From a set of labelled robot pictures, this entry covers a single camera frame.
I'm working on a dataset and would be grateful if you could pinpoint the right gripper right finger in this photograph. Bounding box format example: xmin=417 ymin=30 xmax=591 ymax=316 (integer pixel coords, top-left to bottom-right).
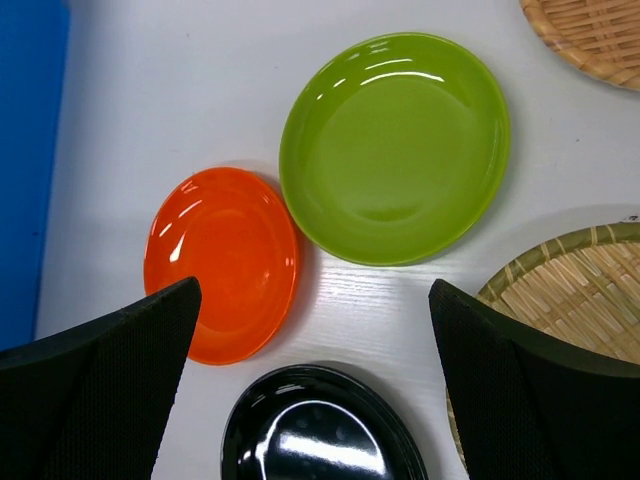
xmin=429 ymin=280 xmax=639 ymax=479

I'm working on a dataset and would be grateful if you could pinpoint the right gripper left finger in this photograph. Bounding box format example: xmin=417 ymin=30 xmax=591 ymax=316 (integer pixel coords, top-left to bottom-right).
xmin=1 ymin=277 xmax=202 ymax=479

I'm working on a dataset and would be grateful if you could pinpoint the orange plastic plate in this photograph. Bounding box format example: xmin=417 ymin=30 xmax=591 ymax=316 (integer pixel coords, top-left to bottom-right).
xmin=143 ymin=167 xmax=302 ymax=365

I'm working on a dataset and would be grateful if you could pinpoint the blue plastic bin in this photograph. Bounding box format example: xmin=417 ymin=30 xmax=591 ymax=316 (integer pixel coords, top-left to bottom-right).
xmin=1 ymin=1 xmax=70 ymax=349

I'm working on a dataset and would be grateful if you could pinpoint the green-rimmed bamboo tray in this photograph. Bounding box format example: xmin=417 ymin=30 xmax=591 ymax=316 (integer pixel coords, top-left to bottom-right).
xmin=447 ymin=223 xmax=639 ymax=467

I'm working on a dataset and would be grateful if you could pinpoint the black plastic plate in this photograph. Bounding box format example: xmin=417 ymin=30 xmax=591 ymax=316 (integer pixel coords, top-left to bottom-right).
xmin=220 ymin=364 xmax=428 ymax=479

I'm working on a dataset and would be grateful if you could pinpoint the green plastic plate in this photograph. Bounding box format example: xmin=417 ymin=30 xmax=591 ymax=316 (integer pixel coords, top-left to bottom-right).
xmin=279 ymin=32 xmax=511 ymax=266

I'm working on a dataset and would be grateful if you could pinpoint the brown woven bamboo tray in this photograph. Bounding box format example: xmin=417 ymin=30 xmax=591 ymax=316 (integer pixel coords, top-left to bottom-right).
xmin=520 ymin=0 xmax=639 ymax=91

